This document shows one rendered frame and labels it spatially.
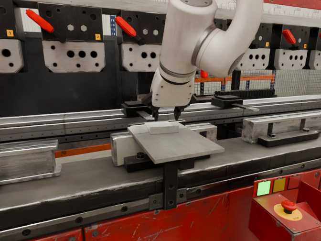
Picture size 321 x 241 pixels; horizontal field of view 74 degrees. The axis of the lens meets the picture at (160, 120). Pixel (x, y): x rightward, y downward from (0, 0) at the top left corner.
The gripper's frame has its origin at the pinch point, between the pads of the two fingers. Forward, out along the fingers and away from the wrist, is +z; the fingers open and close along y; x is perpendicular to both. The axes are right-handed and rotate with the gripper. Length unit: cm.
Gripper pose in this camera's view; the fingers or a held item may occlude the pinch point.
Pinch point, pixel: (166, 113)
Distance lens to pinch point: 60.8
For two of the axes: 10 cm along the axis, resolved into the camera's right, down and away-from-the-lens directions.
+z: -1.3, 5.9, 8.0
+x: 1.6, 8.1, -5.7
